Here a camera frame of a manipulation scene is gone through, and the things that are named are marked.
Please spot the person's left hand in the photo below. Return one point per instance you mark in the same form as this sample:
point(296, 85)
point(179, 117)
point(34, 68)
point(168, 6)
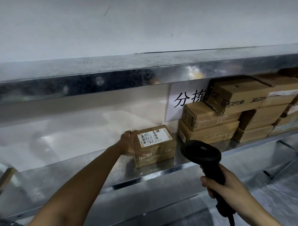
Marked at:
point(126, 144)

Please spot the person's right hand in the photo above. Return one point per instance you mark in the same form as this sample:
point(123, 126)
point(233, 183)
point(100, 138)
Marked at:
point(230, 188)

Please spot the taped parcel with orange label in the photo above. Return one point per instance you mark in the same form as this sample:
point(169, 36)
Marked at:
point(158, 153)

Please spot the black barcode scanner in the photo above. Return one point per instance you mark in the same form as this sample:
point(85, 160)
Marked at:
point(200, 151)

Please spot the stack of cardboard boxes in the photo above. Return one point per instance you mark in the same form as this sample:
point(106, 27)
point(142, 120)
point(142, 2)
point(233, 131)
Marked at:
point(232, 130)

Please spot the person's left forearm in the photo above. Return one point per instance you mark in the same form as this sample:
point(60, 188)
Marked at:
point(76, 188)

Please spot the metal shelving rack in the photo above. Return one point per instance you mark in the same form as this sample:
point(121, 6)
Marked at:
point(93, 74)

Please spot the white paper sign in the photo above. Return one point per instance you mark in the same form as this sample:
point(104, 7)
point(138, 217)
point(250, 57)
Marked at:
point(179, 104)

